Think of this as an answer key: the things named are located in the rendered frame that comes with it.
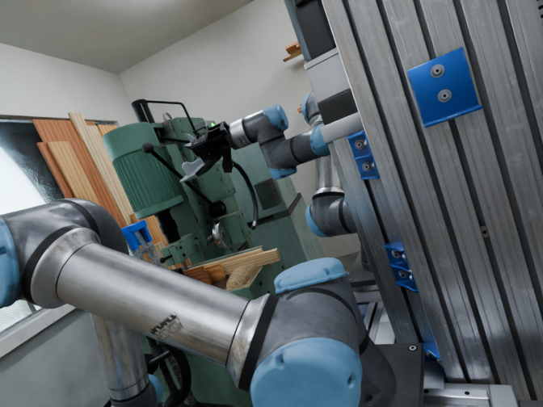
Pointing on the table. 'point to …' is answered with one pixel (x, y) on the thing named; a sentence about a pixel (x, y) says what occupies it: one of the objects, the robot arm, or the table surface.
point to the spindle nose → (168, 226)
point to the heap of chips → (242, 276)
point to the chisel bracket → (180, 249)
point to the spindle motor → (141, 169)
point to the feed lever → (189, 184)
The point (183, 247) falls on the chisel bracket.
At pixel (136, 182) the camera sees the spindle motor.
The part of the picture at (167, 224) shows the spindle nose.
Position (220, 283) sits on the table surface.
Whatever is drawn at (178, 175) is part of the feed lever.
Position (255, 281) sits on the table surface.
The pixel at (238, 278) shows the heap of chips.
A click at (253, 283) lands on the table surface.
